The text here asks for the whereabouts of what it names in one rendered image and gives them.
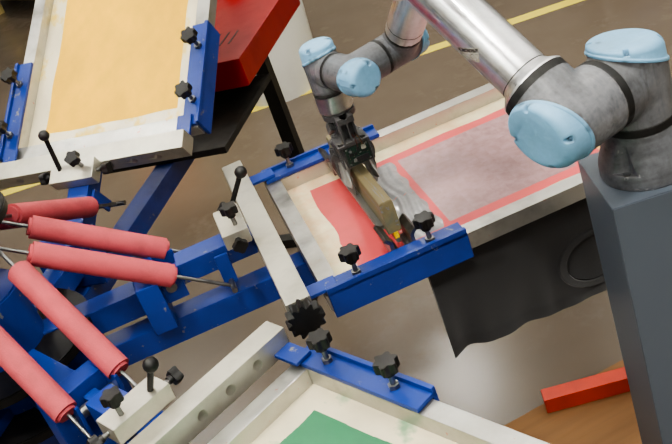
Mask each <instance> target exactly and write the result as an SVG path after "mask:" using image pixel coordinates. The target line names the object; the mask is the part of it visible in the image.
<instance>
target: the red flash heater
mask: <svg viewBox="0 0 672 444"><path fill-rule="evenodd" d="M299 5H300V0H217V8H216V19H215V29H216V30H217V31H218V32H219V34H220V40H219V52H218V63H217V74H216V85H215V92H218V91H223V90H228V89H233V88H238V87H243V86H248V85H250V83H251V82H252V80H253V79H254V77H255V75H256V74H257V72H258V71H259V69H260V67H261V66H262V64H263V63H264V61H265V59H266V58H267V56H268V55H269V53H270V51H271V50H272V48H273V47H274V45H275V43H276V42H277V40H278V39H279V37H280V36H281V34H282V32H283V31H284V29H285V28H286V26H287V24H288V23H289V21H290V20H291V18H292V16H293V15H294V13H295V12H296V10H297V8H298V7H299Z"/></svg>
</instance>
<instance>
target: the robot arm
mask: <svg viewBox="0 0 672 444"><path fill-rule="evenodd" d="M427 22H428V23H429V24H430V25H431V26H432V27H433V28H434V29H435V30H436V31H437V32H438V33H439V34H440V35H441V36H442V37H443V38H444V39H445V40H446V41H447V42H448V43H449V44H451V45H452V46H453V47H454V48H455V49H456V50H457V51H458V52H459V53H460V54H461V55H462V56H463V57H464V58H465V59H466V60H467V61H468V62H469V63H470V64H471V65H472V66H473V67H474V68H475V69H476V70H477V71H478V72H479V73H480V74H481V75H482V76H483V77H484V78H485V79H486V80H487V81H488V82H489V83H490V84H491V85H493V86H494V87H495V88H496V89H497V90H498V91H499V92H500V93H501V94H502V95H503V96H504V98H505V107H504V109H505V112H506V113H507V114H508V115H509V118H508V128H509V132H510V135H511V136H513V137H514V138H515V139H514V142H515V144H516V145H517V147H518V148H519V149H520V150H521V151H522V152H523V153H524V154H525V155H526V156H527V157H528V158H530V159H531V160H533V161H534V162H536V163H538V164H540V165H542V166H545V167H548V168H559V169H560V168H565V167H568V166H570V165H572V164H574V163H575V162H577V161H578V160H581V159H584V158H586V157H587V156H589V155H590V154H591V153H592V152H593V150H594V149H596V148H597V147H599V146H600V149H599V155H598V168H599V172H600V177H601V179H602V180H603V181H604V182H605V183H606V184H607V185H609V186H610V187H613V188H615V189H619V190H623V191H632V192H640V191H650V190H656V189H660V188H664V187H667V186H670V185H672V78H671V72H670V66H669V59H670V57H669V55H668V54H667V50H666V46H665V42H664V39H663V38H662V36H661V35H659V34H658V33H656V32H654V31H651V30H647V29H639V28H628V29H618V30H613V31H608V32H605V33H602V34H599V35H597V36H594V37H593V38H591V39H590V40H589V41H588V42H587V43H586V45H585V51H584V54H585V56H586V57H587V60H586V61H585V62H583V63H582V64H580V65H579V66H577V67H576V68H573V67H572V66H570V65H569V64H568V63H567V62H566V61H565V60H564V59H563V58H562V57H560V56H544V55H543V54H542V53H541V52H540V51H539V50H538V49H537V48H536V47H535V46H534V45H533V44H532V43H531V42H529V41H528V40H527V39H526V38H525V37H524V36H523V35H522V34H521V33H520V32H519V31H518V30H517V29H516V28H515V27H513V26H512V25H511V24H510V23H509V22H508V21H507V20H506V19H505V18H504V17H503V16H502V15H501V14H500V13H499V12H497V11H496V10H495V9H494V8H493V7H492V6H491V5H490V4H489V3H488V2H487V1H486V0H393V3H392V6H391V9H390V12H389V16H388V19H387V22H386V26H385V29H384V33H383V34H382V35H380V36H379V37H377V38H375V39H374V40H372V41H370V42H369V43H367V44H365V45H364V46H362V47H360V48H358V49H357V50H355V51H353V52H352V53H350V54H343V53H339V52H337V51H336V46H335V45H334V43H333V41H332V39H331V38H329V37H318V38H314V39H312V40H309V41H308V42H306V43H304V44H303V45H302V46H301V47H300V49H299V56H300V59H301V62H302V67H303V68H304V71H305V74H306V76H307V79H308V82H309V85H310V87H311V90H312V93H313V96H314V99H315V102H316V105H317V107H318V110H319V113H320V114H321V115H322V118H323V120H324V121H325V122H327V123H326V129H327V132H328V134H329V135H330V137H331V138H330V140H329V144H330V145H331V148H329V149H328V150H329V160H330V164H331V166H332V167H333V169H334V170H335V172H336V173H337V175H338V176H339V177H340V179H341V180H342V182H343V183H344V185H345V186H346V187H347V189H348V190H349V191H350V192H351V193H352V194H354V195H355V196H357V191H356V186H355V185H354V184H353V178H352V176H351V174H350V170H351V168H352V167H354V166H356V165H359V164H361V163H363V164H364V165H365V168H366V169H367V170H368V171H369V173H370V174H371V175H372V176H373V177H374V179H375V180H376V181H378V177H380V175H379V173H378V171H377V163H376V161H375V157H376V156H375V147H374V145H373V143H372V142H371V141H370V139H369V136H368V135H367V134H366V132H365V131H364V130H363V129H362V128H361V127H360V126H359V127H357V125H356V124H354V121H355V120H354V117H353V114H354V112H355V106H354V103H353V98H352V97H362V98H363V97H368V96H370V95H372V94H373V93H374V92H375V91H376V89H377V88H378V87H379V85H380V82H381V79H382V78H384V77H385V76H387V75H389V74H390V73H392V72H393V71H395V70H397V69H398V68H400V67H402V66H403V65H405V64H407V63H408V62H410V61H412V60H415V59H416V58H418V57H419V56H420V55H421V54H422V53H424V52H425V51H426V50H427V49H428V47H429V44H430V41H429V40H428V39H429V34H428V32H427V30H426V28H425V27H426V25H427Z"/></svg>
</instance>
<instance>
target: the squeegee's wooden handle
mask: <svg viewBox="0 0 672 444"><path fill-rule="evenodd" d="M350 174H351V176H352V178H353V184H354V185H355V186H356V190H357V191H358V192H359V194H360V195H361V196H362V198H363V199H364V200H365V202H366V203H367V204H368V206H369V207H370V208H371V210H372V211H373V212H374V214H375V215H376V216H377V218H378V219H379V220H380V222H381V223H382V224H383V226H384V229H385V230H386V232H387V233H388V234H389V235H390V234H392V233H394V232H396V231H399V230H401V229H402V227H401V224H400V221H399V218H398V215H397V212H396V209H395V207H394V204H393V201H392V200H391V198H390V197H389V196H388V195H387V193H386V192H385V191H384V190H383V189H382V187H381V186H380V185H379V184H378V182H377V181H376V180H375V179H374V177H373V176H372V175H371V174H370V173H369V171H368V170H367V169H366V168H365V166H364V165H363V164H362V163H361V164H359V165H356V166H354V167H352V168H351V170H350Z"/></svg>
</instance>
